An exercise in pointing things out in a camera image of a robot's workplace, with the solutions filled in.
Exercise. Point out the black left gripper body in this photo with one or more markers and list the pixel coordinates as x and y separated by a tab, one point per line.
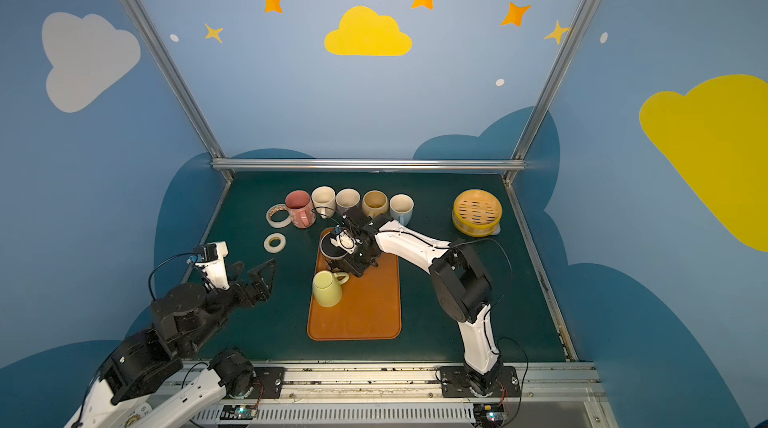
245	287

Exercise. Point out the black patterned mug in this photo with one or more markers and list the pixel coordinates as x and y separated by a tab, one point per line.
332	246

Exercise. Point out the beige ceramic teapot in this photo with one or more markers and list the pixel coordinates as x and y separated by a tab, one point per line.
375	203

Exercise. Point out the yellow-green ceramic mug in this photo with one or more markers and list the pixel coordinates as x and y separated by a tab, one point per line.
327	287

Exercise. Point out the purple ceramic mug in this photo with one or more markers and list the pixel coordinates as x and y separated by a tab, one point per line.
346	199

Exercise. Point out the light blue ceramic mug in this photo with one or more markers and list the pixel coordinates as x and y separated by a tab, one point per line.
401	208

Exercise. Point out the white ceramic mug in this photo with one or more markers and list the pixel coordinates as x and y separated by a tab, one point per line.
324	201

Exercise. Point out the pink ghost pattern mug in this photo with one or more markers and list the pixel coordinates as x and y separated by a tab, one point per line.
301	209

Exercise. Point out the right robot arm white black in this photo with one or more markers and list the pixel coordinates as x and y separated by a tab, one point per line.
461	282

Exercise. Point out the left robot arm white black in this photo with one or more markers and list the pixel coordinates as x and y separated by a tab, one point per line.
182	322

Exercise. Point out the small white tape roll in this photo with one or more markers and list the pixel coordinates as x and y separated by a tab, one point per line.
275	243

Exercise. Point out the orange rectangular tray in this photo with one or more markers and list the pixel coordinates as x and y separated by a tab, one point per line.
370	307

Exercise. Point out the large patterned tape roll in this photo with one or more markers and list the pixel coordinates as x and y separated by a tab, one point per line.
272	213

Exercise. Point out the yellow bamboo steamer basket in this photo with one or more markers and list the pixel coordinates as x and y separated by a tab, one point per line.
477	213

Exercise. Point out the left controller circuit board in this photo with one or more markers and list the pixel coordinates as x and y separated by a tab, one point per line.
238	413

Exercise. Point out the controller circuit board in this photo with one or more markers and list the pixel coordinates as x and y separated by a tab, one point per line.
238	413
488	415

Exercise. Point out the right controller circuit board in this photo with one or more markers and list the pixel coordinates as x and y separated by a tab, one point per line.
488	415

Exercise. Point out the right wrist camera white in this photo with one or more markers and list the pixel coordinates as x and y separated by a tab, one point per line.
345	240

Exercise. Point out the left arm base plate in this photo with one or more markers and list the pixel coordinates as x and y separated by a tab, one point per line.
266	383

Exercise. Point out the aluminium front rail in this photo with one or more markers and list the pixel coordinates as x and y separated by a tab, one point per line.
408	394

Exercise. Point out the aluminium frame back bar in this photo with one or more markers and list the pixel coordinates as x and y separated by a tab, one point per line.
365	165

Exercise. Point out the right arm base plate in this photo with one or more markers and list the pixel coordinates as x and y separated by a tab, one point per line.
462	382

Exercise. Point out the aluminium frame right post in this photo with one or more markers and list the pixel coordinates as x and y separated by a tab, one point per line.
568	49

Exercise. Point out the aluminium frame post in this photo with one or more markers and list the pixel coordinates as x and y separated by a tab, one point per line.
568	49
141	19

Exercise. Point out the aluminium frame left post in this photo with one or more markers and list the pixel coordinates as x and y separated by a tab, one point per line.
141	19

